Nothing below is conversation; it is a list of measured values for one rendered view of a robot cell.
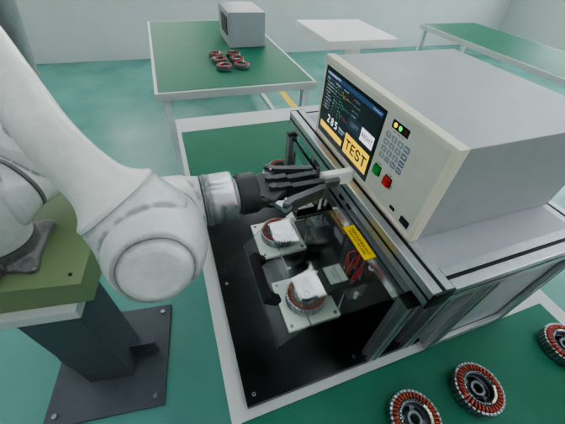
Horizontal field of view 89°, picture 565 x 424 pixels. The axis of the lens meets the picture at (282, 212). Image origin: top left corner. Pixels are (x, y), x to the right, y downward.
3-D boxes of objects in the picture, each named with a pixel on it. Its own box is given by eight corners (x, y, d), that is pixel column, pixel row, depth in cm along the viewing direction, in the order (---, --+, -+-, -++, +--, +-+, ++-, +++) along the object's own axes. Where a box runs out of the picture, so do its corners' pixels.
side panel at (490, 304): (425, 349, 78) (493, 284, 55) (417, 338, 80) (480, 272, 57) (501, 318, 85) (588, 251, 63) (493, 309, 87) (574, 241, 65)
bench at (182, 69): (177, 188, 231) (154, 93, 178) (163, 93, 353) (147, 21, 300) (305, 166, 261) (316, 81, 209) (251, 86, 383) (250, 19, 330)
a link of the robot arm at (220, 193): (210, 236, 51) (244, 230, 52) (203, 198, 44) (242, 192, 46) (203, 203, 57) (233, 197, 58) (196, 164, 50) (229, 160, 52)
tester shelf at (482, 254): (424, 310, 51) (435, 296, 47) (289, 124, 95) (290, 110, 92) (588, 251, 63) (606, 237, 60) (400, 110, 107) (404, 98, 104)
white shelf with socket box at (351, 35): (314, 140, 151) (329, 41, 119) (289, 108, 176) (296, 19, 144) (371, 131, 161) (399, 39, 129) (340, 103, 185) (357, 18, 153)
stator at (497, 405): (446, 401, 69) (453, 397, 66) (450, 357, 76) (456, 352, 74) (498, 429, 66) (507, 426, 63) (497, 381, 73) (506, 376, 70)
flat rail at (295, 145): (399, 310, 56) (405, 303, 54) (289, 144, 97) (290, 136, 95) (404, 309, 57) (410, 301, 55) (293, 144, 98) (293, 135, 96)
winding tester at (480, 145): (408, 242, 55) (460, 151, 41) (315, 130, 84) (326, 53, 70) (548, 204, 66) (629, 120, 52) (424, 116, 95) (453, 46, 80)
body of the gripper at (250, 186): (231, 195, 58) (276, 188, 60) (242, 225, 52) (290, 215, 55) (229, 164, 52) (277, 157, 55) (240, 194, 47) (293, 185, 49)
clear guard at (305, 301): (277, 349, 51) (278, 335, 46) (243, 246, 66) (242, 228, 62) (427, 298, 60) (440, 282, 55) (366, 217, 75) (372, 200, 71)
